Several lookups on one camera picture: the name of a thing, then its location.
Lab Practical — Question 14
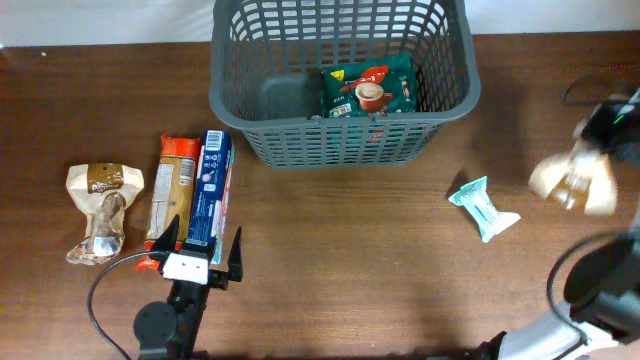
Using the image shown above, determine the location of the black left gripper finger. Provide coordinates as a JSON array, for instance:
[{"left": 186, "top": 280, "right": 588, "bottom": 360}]
[
  {"left": 149, "top": 215, "right": 180, "bottom": 261},
  {"left": 227, "top": 227, "right": 244, "bottom": 282}
]

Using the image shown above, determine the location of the orange biscuit packet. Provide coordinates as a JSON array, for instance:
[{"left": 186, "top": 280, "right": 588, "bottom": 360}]
[{"left": 144, "top": 134, "right": 201, "bottom": 251}]

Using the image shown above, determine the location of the beige chocolate snack pouch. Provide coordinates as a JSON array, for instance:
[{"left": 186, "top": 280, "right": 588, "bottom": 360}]
[{"left": 528, "top": 144, "right": 618, "bottom": 216}]

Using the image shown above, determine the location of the blue tissue pack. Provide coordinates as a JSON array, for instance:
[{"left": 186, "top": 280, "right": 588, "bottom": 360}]
[{"left": 187, "top": 130, "right": 235, "bottom": 264}]

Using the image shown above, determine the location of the beige brown snack pouch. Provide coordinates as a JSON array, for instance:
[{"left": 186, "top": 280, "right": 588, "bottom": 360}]
[{"left": 66, "top": 163, "right": 144, "bottom": 265}]

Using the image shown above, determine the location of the grey plastic basket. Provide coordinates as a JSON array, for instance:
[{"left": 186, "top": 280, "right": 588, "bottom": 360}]
[{"left": 209, "top": 0, "right": 481, "bottom": 169}]

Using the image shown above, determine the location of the green coffee sachet bag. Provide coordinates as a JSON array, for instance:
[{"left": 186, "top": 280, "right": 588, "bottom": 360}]
[{"left": 321, "top": 54, "right": 418, "bottom": 118}]

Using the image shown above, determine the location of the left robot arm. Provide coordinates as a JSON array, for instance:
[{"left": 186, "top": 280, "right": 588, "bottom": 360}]
[{"left": 133, "top": 216, "right": 243, "bottom": 359}]

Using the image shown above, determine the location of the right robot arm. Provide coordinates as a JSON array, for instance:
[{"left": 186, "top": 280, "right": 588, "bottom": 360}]
[{"left": 468, "top": 95, "right": 639, "bottom": 359}]

